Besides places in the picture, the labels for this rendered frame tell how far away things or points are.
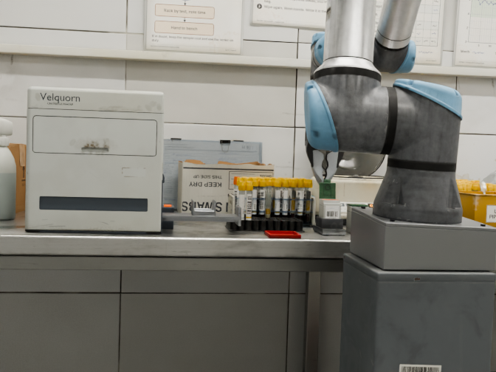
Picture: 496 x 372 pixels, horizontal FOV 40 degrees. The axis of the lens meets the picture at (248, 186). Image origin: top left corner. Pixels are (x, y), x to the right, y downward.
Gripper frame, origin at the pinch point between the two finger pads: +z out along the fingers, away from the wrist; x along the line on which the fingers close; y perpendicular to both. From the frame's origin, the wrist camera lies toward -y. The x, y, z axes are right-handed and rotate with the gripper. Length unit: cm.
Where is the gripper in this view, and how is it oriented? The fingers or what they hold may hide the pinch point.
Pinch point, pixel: (323, 182)
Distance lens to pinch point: 162.8
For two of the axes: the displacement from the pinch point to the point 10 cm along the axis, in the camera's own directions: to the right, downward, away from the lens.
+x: -9.9, -0.3, -1.2
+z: -0.3, 10.0, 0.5
